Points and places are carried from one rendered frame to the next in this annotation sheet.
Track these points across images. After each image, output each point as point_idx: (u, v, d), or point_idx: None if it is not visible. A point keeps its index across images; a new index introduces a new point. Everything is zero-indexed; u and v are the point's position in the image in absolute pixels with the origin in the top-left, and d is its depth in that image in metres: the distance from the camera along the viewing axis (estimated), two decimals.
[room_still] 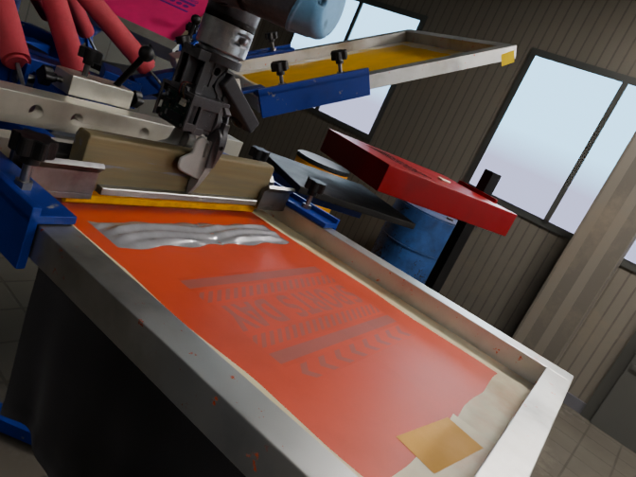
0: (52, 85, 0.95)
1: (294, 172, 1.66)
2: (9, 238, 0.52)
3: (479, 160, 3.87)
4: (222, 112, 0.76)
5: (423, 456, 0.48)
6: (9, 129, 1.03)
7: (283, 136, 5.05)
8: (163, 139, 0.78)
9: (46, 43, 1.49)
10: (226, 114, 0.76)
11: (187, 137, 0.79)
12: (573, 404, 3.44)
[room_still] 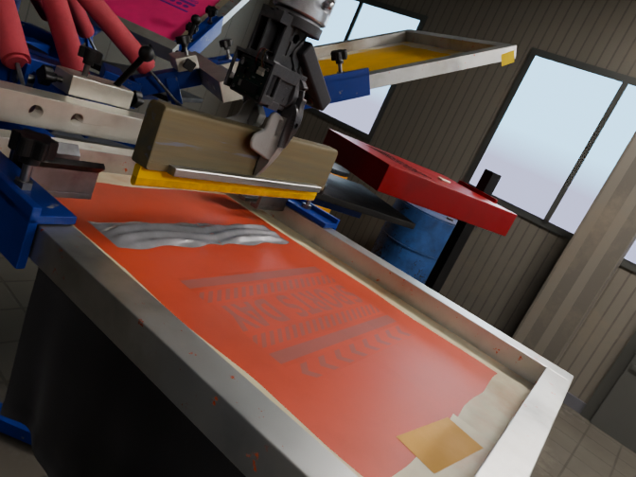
0: (52, 85, 0.95)
1: None
2: (9, 238, 0.52)
3: (479, 160, 3.87)
4: (299, 84, 0.68)
5: (423, 456, 0.48)
6: (9, 129, 1.03)
7: None
8: (232, 115, 0.70)
9: (46, 43, 1.49)
10: (304, 86, 0.68)
11: (257, 114, 0.72)
12: (573, 404, 3.44)
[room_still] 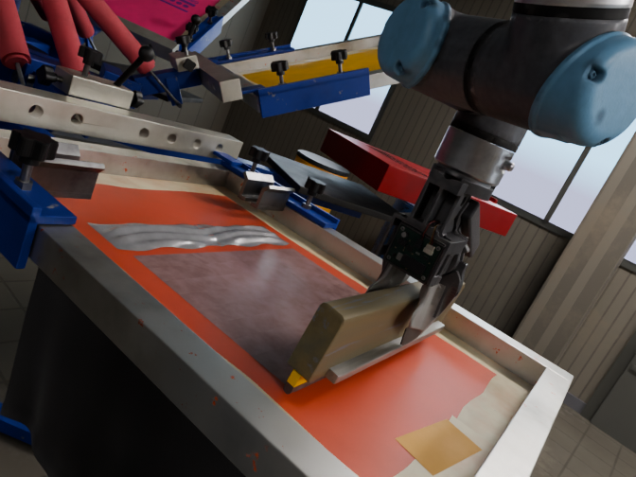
0: (52, 85, 0.95)
1: (294, 172, 1.66)
2: (9, 238, 0.52)
3: None
4: (461, 248, 0.58)
5: (422, 458, 0.48)
6: (9, 129, 1.03)
7: (283, 136, 5.05)
8: (378, 281, 0.60)
9: (46, 43, 1.49)
10: (467, 251, 0.58)
11: (403, 273, 0.61)
12: (573, 404, 3.44)
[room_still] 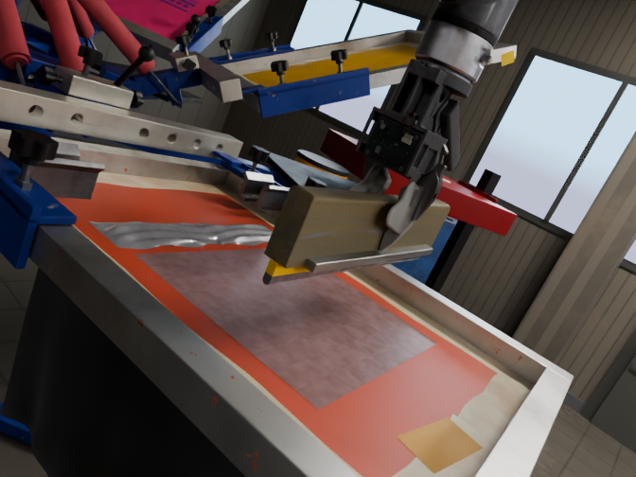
0: (52, 85, 0.95)
1: (294, 172, 1.66)
2: (9, 238, 0.52)
3: (479, 160, 3.87)
4: (440, 149, 0.58)
5: (423, 456, 0.48)
6: (9, 129, 1.03)
7: (283, 136, 5.05)
8: (358, 184, 0.60)
9: (46, 43, 1.49)
10: (446, 151, 0.58)
11: (384, 180, 0.62)
12: (573, 404, 3.44)
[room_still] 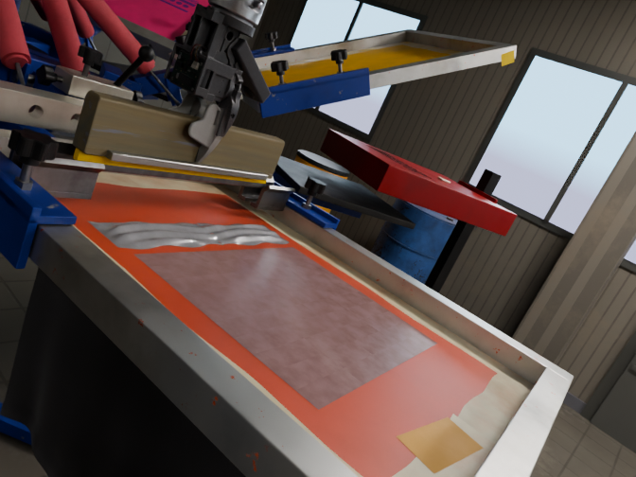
0: (52, 85, 0.95)
1: (294, 172, 1.66)
2: (9, 238, 0.52)
3: (479, 160, 3.87)
4: (235, 78, 0.74)
5: (423, 456, 0.48)
6: (9, 129, 1.03)
7: (283, 136, 5.05)
8: (174, 107, 0.76)
9: (46, 43, 1.49)
10: (238, 79, 0.74)
11: (199, 106, 0.78)
12: (573, 404, 3.44)
